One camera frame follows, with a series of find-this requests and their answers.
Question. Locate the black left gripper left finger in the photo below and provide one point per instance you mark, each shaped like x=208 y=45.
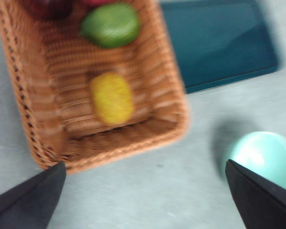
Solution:
x=26 y=202

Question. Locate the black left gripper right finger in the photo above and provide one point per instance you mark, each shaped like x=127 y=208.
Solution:
x=264 y=205

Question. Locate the teal ribbed bowl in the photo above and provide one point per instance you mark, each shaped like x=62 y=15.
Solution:
x=262 y=155

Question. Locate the yellow oval fruit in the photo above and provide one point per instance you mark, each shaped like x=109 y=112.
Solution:
x=112 y=99

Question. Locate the brown wicker basket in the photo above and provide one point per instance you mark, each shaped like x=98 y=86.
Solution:
x=50 y=100

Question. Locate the dark rectangular tray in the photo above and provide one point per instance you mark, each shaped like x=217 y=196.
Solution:
x=217 y=43

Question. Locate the dark purple round fruit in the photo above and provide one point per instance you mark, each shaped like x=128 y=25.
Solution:
x=50 y=9

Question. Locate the green oval fruit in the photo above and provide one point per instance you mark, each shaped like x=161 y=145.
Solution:
x=110 y=26

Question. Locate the red round fruit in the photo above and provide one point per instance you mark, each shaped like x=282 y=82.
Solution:
x=95 y=2

